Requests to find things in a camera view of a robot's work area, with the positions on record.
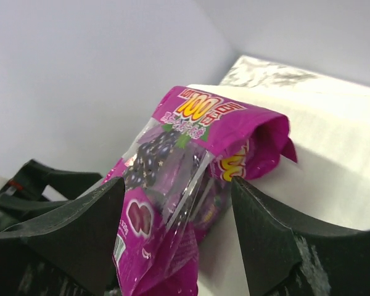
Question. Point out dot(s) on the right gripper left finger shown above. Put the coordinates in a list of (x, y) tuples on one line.
[(67, 251)]

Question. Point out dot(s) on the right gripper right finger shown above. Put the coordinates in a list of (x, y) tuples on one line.
[(286, 252)]

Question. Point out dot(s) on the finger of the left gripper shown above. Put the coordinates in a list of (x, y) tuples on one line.
[(24, 192)]

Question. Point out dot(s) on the purple grape candy bag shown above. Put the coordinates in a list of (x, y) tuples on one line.
[(177, 176)]

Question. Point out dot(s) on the white two-tier shelf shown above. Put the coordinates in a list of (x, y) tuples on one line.
[(329, 182)]

